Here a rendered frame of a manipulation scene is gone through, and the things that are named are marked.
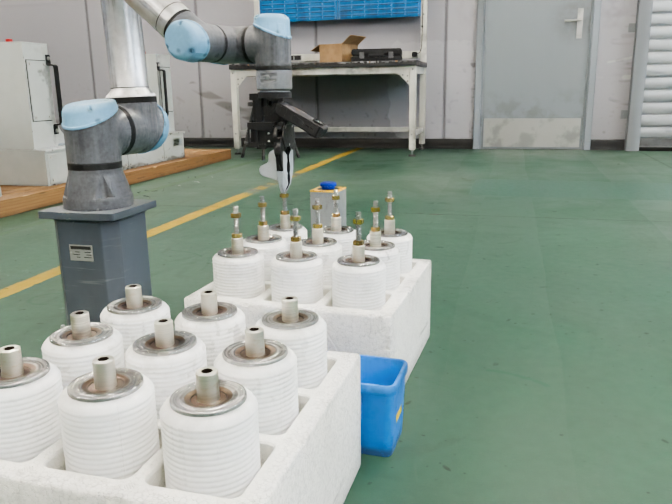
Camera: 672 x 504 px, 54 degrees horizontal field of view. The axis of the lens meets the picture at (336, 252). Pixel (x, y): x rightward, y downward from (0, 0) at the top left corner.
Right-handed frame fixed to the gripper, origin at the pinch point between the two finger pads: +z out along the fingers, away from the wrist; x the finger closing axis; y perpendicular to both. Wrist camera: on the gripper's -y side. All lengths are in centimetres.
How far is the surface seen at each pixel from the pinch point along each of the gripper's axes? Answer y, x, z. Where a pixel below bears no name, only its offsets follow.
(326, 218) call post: -4.8, -13.5, 9.6
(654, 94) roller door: -151, -475, -12
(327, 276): -13.7, 15.9, 15.0
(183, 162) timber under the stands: 181, -282, 29
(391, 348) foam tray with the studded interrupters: -29.5, 31.8, 22.1
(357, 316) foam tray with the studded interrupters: -23.8, 32.2, 16.7
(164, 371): -11, 72, 11
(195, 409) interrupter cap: -20, 82, 9
